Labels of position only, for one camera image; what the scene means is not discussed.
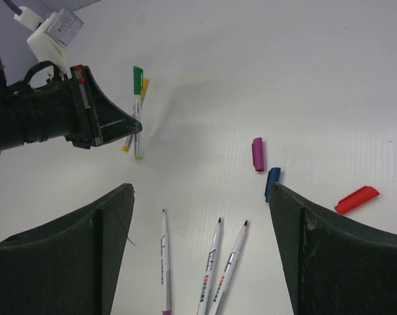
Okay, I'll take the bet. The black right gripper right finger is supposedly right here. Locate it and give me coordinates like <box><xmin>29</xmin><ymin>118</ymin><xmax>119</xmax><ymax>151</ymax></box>
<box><xmin>269</xmin><ymin>182</ymin><xmax>397</xmax><ymax>314</ymax></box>

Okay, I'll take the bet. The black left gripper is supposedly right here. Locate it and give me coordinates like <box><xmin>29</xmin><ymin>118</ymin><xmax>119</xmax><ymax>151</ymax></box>
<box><xmin>0</xmin><ymin>57</ymin><xmax>142</xmax><ymax>151</ymax></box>

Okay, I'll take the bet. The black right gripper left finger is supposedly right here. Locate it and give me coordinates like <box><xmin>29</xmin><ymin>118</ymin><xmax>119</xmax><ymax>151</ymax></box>
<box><xmin>0</xmin><ymin>183</ymin><xmax>135</xmax><ymax>314</ymax></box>

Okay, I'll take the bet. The yellow pen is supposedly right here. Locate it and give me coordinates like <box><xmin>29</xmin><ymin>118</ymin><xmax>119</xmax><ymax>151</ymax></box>
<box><xmin>120</xmin><ymin>77</ymin><xmax>150</xmax><ymax>153</ymax></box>

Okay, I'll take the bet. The yellow pen cap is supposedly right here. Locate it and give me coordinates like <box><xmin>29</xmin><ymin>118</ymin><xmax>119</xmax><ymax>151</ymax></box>
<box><xmin>140</xmin><ymin>77</ymin><xmax>150</xmax><ymax>100</ymax></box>

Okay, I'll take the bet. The green pen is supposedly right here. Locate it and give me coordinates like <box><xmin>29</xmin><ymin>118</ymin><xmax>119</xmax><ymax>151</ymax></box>
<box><xmin>132</xmin><ymin>65</ymin><xmax>144</xmax><ymax>161</ymax></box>

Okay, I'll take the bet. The purple pen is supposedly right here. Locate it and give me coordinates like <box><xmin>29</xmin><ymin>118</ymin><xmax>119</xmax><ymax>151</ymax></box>
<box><xmin>161</xmin><ymin>209</ymin><xmax>172</xmax><ymax>314</ymax></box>

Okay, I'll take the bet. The green pen cap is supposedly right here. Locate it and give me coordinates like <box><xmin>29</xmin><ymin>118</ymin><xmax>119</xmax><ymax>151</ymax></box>
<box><xmin>133</xmin><ymin>66</ymin><xmax>143</xmax><ymax>96</ymax></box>

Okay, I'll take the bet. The red pen cap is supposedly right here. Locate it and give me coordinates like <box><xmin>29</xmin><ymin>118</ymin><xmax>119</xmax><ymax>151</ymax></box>
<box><xmin>335</xmin><ymin>186</ymin><xmax>380</xmax><ymax>215</ymax></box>

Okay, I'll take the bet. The red pen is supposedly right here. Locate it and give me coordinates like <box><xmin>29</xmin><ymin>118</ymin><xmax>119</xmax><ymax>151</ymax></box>
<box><xmin>209</xmin><ymin>220</ymin><xmax>249</xmax><ymax>315</ymax></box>

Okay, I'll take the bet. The blue pen cap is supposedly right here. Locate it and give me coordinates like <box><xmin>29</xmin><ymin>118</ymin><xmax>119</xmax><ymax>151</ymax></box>
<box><xmin>264</xmin><ymin>167</ymin><xmax>282</xmax><ymax>203</ymax></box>

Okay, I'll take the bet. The blue pen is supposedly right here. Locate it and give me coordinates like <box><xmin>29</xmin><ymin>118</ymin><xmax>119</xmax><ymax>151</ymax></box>
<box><xmin>196</xmin><ymin>217</ymin><xmax>222</xmax><ymax>315</ymax></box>

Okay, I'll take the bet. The purple pen cap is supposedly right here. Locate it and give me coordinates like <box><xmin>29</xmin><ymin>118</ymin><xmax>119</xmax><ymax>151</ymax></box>
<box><xmin>251</xmin><ymin>137</ymin><xmax>265</xmax><ymax>173</ymax></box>

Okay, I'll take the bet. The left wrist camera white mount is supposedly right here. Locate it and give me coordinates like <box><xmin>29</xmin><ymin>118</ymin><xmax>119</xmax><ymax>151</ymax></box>
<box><xmin>14</xmin><ymin>6</ymin><xmax>83</xmax><ymax>78</ymax></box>

